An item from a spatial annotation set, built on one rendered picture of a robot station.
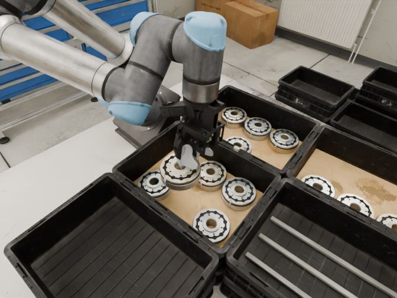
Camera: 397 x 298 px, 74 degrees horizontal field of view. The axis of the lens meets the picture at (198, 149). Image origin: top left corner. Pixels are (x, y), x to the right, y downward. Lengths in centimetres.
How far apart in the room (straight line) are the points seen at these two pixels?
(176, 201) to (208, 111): 37
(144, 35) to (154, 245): 51
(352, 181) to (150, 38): 77
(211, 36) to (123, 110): 21
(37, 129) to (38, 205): 162
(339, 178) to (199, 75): 65
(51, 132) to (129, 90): 210
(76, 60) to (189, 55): 22
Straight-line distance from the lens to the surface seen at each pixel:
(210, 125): 55
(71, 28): 85
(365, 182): 102
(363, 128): 206
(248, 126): 103
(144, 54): 53
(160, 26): 54
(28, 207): 113
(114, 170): 80
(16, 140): 265
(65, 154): 125
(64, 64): 60
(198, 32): 48
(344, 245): 86
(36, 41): 65
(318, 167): 100
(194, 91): 52
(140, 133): 112
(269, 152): 99
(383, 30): 371
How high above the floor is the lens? 151
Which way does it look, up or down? 45 degrees down
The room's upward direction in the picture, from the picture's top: 1 degrees clockwise
